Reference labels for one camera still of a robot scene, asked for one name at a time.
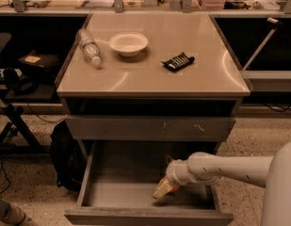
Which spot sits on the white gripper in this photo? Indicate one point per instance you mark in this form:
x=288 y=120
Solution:
x=173 y=172

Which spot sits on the red apple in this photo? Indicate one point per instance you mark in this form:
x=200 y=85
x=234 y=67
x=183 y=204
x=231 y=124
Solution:
x=174 y=189

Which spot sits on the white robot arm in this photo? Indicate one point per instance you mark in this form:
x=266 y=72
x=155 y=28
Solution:
x=272 y=173

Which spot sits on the open middle drawer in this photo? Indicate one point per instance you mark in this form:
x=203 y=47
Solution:
x=120 y=179

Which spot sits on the grey drawer cabinet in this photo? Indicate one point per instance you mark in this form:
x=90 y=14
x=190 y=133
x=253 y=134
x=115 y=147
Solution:
x=140 y=85

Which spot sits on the closed top drawer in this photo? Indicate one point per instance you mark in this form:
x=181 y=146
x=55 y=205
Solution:
x=146 y=128

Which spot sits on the black backpack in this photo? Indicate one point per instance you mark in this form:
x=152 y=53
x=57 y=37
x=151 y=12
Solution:
x=67 y=158

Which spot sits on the white bowl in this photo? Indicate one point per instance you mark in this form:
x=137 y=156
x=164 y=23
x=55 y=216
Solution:
x=128 y=44

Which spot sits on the clear plastic water bottle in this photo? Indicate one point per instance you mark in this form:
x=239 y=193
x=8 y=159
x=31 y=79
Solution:
x=89 y=48

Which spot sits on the black box with label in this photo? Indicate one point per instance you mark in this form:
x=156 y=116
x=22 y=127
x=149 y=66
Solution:
x=35 y=63

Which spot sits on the brown shoe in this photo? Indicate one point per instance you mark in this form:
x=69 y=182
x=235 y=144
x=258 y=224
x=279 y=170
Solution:
x=11 y=214

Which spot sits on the black headphones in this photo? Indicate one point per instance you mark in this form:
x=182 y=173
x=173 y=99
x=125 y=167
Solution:
x=19 y=84

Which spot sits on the white-tipped stick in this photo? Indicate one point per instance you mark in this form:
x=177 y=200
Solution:
x=275 y=25

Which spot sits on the black stand frame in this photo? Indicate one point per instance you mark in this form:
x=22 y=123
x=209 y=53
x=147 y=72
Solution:
x=16 y=123

